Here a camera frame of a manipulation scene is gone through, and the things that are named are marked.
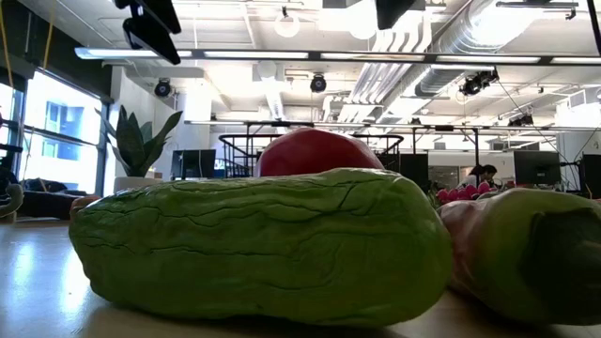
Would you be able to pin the red green chili pepper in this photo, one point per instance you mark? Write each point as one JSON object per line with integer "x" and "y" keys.
{"x": 497, "y": 253}

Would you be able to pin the black ceiling spotlight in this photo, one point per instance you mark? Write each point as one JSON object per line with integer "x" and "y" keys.
{"x": 318, "y": 83}
{"x": 163, "y": 87}

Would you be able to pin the dark green chili pepper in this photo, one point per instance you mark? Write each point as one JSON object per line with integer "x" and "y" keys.
{"x": 13, "y": 202}

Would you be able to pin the black computer monitor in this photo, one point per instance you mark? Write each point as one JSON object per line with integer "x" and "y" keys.
{"x": 536, "y": 166}
{"x": 193, "y": 164}
{"x": 592, "y": 176}

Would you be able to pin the light green bitter gourd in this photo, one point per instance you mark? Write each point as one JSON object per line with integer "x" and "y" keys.
{"x": 263, "y": 244}

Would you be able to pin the red grape bunch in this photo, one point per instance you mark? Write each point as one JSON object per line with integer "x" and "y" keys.
{"x": 462, "y": 193}

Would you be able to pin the silver ventilation duct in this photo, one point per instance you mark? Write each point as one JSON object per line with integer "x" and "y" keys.
{"x": 469, "y": 37}

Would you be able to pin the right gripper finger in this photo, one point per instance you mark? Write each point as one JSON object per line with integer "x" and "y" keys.
{"x": 394, "y": 11}

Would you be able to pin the black overhead frame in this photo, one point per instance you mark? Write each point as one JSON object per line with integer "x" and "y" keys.
{"x": 282, "y": 124}

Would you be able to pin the black bag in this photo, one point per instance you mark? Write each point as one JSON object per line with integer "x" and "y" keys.
{"x": 42, "y": 185}

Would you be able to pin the long ceiling light bar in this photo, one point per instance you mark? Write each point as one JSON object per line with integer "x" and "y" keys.
{"x": 282, "y": 54}

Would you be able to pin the black ceiling light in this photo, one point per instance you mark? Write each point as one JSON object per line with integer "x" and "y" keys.
{"x": 521, "y": 120}

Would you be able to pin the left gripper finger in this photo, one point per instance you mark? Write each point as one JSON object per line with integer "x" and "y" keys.
{"x": 155, "y": 11}
{"x": 152, "y": 40}

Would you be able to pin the green potted plant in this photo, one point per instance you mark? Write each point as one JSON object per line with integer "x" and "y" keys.
{"x": 136, "y": 150}

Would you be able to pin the person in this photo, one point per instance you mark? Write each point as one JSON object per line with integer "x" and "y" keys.
{"x": 483, "y": 171}

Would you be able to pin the black spotlight cluster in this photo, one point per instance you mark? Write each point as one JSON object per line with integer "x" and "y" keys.
{"x": 479, "y": 82}

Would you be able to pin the black cabinet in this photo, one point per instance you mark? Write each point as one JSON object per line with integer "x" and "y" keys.
{"x": 411, "y": 169}

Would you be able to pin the big red round fruit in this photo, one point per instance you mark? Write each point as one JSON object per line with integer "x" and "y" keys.
{"x": 314, "y": 152}

